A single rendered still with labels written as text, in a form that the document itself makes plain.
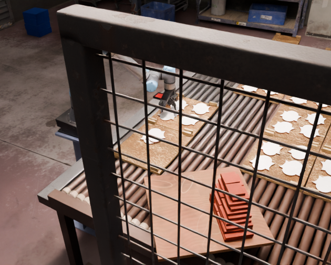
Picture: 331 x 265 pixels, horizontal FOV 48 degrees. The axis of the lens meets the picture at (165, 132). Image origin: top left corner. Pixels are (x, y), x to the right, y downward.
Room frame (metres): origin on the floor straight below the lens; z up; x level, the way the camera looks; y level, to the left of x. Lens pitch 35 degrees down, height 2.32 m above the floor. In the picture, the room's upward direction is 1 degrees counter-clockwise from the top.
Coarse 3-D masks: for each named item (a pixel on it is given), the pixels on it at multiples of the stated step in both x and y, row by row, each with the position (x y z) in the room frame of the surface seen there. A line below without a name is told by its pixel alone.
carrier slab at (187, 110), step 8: (192, 104) 2.32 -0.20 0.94; (208, 104) 2.32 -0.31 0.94; (160, 112) 2.22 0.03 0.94; (184, 112) 2.22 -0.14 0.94; (192, 112) 2.22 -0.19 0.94; (160, 120) 2.11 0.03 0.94; (176, 120) 2.11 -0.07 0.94; (176, 128) 2.02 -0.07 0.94; (192, 128) 2.02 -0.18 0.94; (200, 128) 2.03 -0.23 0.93
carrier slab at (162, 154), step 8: (144, 128) 2.02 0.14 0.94; (152, 128) 2.02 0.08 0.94; (160, 128) 2.02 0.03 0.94; (168, 128) 2.02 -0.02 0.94; (136, 136) 1.94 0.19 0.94; (168, 136) 1.93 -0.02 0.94; (176, 136) 1.93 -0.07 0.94; (184, 136) 1.93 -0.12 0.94; (192, 136) 1.93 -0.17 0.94; (128, 144) 1.85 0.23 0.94; (136, 144) 1.85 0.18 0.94; (144, 144) 1.85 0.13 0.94; (152, 144) 1.85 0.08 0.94; (160, 144) 1.85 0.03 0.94; (168, 144) 1.85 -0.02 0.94; (184, 144) 1.84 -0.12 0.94; (128, 152) 1.77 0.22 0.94; (136, 152) 1.77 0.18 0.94; (144, 152) 1.77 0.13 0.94; (152, 152) 1.77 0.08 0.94; (160, 152) 1.76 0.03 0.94; (168, 152) 1.76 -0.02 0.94; (176, 152) 1.76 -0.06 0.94; (128, 160) 1.69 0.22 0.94; (136, 160) 1.69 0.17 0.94; (144, 160) 1.69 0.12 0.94; (152, 160) 1.69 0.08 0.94; (160, 160) 1.69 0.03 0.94; (168, 160) 1.69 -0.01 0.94; (144, 168) 1.63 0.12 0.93
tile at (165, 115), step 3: (165, 111) 2.21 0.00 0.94; (168, 111) 2.21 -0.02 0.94; (159, 114) 2.18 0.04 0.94; (162, 114) 2.18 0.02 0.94; (165, 114) 2.18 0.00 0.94; (168, 114) 2.18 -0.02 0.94; (171, 114) 2.18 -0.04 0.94; (177, 114) 2.18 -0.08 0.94; (162, 117) 2.14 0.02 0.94; (165, 117) 2.14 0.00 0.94; (168, 117) 2.14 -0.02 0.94; (171, 117) 2.14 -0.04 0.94; (174, 117) 2.15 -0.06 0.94; (162, 120) 2.11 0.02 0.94; (165, 120) 2.11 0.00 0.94; (168, 120) 2.11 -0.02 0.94
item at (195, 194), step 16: (160, 176) 1.44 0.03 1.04; (176, 176) 1.43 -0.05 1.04; (192, 176) 1.43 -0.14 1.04; (208, 176) 1.43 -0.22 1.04; (240, 176) 1.43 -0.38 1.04; (176, 192) 1.32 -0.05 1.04; (192, 192) 1.32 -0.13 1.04; (208, 192) 1.31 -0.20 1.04; (160, 208) 1.21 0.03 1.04; (176, 208) 1.21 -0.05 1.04; (192, 208) 1.21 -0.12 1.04; (208, 208) 1.21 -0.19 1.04; (256, 208) 1.21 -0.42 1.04; (160, 224) 1.12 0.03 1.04; (192, 224) 1.12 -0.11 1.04; (208, 224) 1.12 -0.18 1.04; (256, 224) 1.11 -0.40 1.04; (160, 240) 1.03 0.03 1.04; (176, 240) 1.03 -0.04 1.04; (192, 240) 1.03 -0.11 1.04; (240, 240) 1.03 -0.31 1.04; (256, 240) 1.03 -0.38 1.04; (176, 256) 0.95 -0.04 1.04; (192, 256) 0.96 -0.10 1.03
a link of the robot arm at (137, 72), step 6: (114, 54) 2.06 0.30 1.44; (126, 60) 2.06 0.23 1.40; (132, 60) 2.08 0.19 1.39; (126, 66) 2.06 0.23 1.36; (132, 66) 2.06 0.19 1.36; (132, 72) 2.06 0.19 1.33; (138, 72) 2.05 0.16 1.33; (138, 78) 2.06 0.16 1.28; (150, 78) 2.06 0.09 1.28; (156, 78) 2.09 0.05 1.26; (150, 84) 2.03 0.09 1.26; (156, 84) 2.04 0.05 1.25; (150, 90) 2.03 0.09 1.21
